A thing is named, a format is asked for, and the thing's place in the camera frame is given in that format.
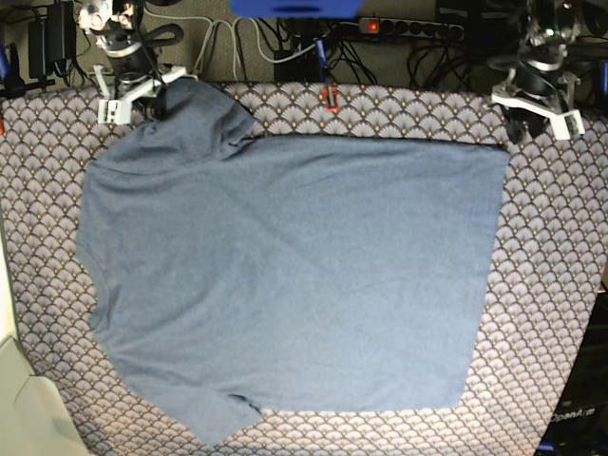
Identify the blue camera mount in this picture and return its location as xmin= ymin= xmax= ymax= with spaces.
xmin=230 ymin=0 xmax=362 ymax=18

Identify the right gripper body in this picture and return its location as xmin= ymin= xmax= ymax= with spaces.
xmin=106 ymin=42 xmax=162 ymax=99

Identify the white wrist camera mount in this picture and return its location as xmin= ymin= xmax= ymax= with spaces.
xmin=93 ymin=65 xmax=188 ymax=125
xmin=490 ymin=72 xmax=585 ymax=141

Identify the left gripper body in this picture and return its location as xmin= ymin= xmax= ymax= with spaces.
xmin=507 ymin=59 xmax=561 ymax=100

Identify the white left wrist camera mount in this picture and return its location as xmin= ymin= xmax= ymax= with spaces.
xmin=490 ymin=72 xmax=585 ymax=141

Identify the red table clamp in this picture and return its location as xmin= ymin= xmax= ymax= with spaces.
xmin=322 ymin=85 xmax=339 ymax=112

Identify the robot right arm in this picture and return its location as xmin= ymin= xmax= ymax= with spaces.
xmin=78 ymin=1 xmax=172 ymax=125

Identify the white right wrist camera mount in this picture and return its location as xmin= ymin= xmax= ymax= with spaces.
xmin=93 ymin=65 xmax=188 ymax=125

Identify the black OpenArm box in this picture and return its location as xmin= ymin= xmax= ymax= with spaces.
xmin=535 ymin=291 xmax=607 ymax=455

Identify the black power strip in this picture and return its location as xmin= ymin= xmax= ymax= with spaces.
xmin=357 ymin=17 xmax=465 ymax=42

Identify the blue T-shirt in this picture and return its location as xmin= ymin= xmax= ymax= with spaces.
xmin=76 ymin=80 xmax=509 ymax=445

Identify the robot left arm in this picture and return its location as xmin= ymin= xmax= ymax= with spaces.
xmin=492 ymin=1 xmax=584 ymax=142

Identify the black power adapter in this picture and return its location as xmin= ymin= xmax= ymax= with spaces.
xmin=27 ymin=1 xmax=76 ymax=80

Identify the fan-patterned table cloth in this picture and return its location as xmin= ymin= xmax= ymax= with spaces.
xmin=1 ymin=83 xmax=607 ymax=455

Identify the white cable bundle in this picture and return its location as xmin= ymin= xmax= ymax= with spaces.
xmin=142 ymin=0 xmax=319 ymax=82

